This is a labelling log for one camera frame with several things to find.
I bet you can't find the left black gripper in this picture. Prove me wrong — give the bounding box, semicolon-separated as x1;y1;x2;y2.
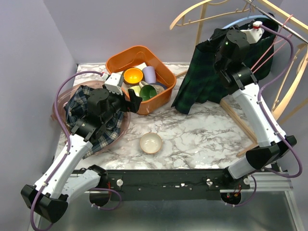
102;83;143;124

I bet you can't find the navy plaid skirt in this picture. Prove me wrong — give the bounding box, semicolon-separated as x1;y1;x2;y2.
64;85;125;159

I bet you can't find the pink wire hanger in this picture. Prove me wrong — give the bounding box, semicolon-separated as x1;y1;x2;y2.
251;14;294;74

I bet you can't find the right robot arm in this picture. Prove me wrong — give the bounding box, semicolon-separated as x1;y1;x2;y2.
214;21;297;189

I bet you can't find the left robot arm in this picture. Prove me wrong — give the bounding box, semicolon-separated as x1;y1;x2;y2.
21;88;142;224

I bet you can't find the light blue hanger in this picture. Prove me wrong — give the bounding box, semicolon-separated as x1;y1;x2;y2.
222;15;267;29

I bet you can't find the beige empty hanger left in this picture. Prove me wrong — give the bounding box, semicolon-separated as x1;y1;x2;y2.
169;0;249;30

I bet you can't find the dark green plaid skirt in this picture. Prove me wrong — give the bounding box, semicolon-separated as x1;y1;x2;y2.
172;31;275;115

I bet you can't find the green cup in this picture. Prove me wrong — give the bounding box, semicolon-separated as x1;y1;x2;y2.
140;85;157;101

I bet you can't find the orange bowl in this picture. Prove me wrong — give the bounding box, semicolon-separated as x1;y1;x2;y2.
122;67;144;85

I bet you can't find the lavender cup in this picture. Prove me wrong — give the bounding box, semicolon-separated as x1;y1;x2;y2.
142;66;156;84

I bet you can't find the white paper sheet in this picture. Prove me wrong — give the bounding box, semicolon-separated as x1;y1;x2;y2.
117;62;147;75

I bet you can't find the orange plastic bin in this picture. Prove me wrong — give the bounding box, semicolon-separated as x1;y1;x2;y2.
105;46;177;116

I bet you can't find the small white ceramic bowl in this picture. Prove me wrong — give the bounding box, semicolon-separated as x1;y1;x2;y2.
140;132;163;154

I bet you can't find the wooden clothes rack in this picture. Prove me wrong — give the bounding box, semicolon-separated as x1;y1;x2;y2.
195;0;308;157

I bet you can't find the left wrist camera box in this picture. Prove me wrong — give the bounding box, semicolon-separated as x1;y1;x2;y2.
104;73;124;95

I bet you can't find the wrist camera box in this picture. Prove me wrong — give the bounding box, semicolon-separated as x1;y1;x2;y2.
241;21;264;44
104;73;124;95

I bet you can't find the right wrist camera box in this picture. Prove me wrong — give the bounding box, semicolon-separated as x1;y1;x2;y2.
241;21;264;44

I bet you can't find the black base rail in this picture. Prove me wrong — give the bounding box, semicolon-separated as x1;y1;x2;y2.
97;169;250;201

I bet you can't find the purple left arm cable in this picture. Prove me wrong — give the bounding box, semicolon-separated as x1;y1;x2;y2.
30;71;122;231

